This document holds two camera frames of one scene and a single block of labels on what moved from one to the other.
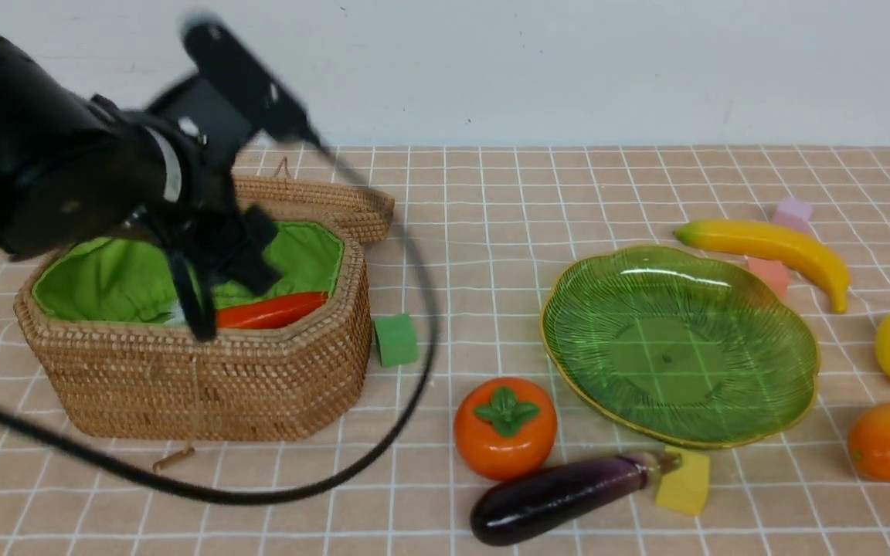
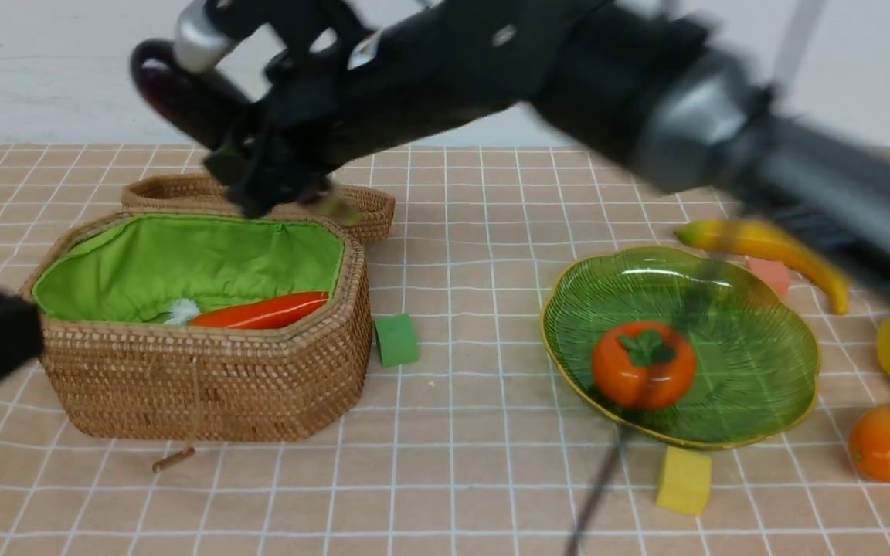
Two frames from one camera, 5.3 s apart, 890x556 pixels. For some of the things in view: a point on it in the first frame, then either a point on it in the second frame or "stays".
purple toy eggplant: x=521 y=505 to x=205 y=104
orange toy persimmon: x=504 y=427 to x=643 y=365
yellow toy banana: x=751 y=234 stays
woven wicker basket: x=114 y=354 stays
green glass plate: x=689 y=348 stays
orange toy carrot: x=270 y=313 stays
